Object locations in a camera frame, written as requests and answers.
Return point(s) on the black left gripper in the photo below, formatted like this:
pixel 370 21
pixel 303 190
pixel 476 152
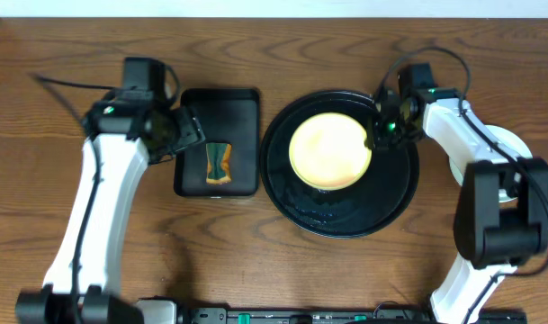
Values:
pixel 186 130

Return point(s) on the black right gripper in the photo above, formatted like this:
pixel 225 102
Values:
pixel 377 139

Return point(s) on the orange green sponge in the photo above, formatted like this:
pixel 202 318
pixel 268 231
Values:
pixel 218 156

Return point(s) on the yellow plate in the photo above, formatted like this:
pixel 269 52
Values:
pixel 328 151

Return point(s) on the light green plate top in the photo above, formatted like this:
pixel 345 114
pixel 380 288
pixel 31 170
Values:
pixel 506 137

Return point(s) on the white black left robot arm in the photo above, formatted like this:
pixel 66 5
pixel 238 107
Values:
pixel 83 284

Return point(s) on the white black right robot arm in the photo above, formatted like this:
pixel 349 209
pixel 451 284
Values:
pixel 501 219

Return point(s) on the rectangular black tray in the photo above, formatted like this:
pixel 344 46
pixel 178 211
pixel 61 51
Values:
pixel 230 116

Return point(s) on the round black tray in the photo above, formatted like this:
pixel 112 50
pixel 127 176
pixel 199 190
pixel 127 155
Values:
pixel 370 204

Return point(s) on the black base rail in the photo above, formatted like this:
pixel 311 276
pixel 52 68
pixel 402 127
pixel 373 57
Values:
pixel 300 316

